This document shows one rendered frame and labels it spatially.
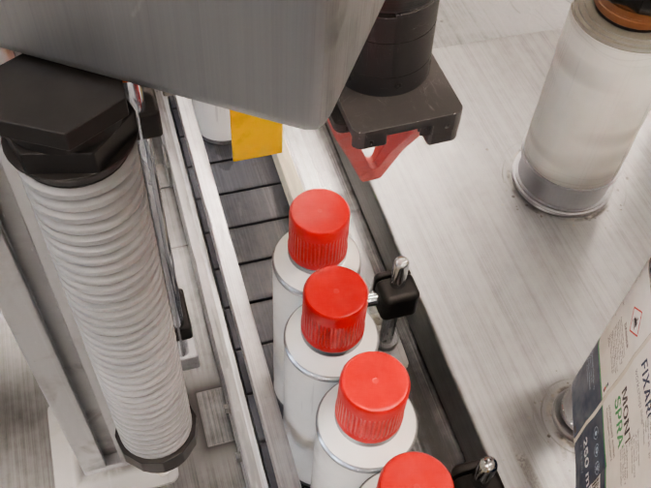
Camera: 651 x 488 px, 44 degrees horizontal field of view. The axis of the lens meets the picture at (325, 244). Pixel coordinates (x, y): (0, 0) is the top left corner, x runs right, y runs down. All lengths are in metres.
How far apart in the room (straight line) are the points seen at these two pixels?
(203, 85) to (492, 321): 0.49
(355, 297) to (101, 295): 0.18
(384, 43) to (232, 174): 0.32
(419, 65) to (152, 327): 0.25
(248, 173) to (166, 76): 0.54
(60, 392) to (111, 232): 0.31
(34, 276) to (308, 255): 0.14
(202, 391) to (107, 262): 0.43
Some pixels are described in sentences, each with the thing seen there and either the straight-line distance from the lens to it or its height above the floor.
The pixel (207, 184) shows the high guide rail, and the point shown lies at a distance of 0.61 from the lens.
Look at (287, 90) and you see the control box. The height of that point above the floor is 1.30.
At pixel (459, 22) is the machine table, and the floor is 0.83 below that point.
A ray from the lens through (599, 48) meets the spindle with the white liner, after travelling 0.62.
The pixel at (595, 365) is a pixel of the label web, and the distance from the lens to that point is 0.55.
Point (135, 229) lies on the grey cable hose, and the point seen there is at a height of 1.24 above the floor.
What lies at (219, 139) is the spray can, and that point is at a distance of 0.74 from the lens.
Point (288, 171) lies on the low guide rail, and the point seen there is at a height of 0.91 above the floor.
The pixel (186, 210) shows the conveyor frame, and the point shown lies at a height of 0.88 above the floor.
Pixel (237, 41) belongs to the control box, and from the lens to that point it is 0.18.
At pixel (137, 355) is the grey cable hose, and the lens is 0.28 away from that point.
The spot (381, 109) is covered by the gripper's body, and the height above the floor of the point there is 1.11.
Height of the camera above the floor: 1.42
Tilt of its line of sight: 53 degrees down
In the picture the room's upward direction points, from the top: 4 degrees clockwise
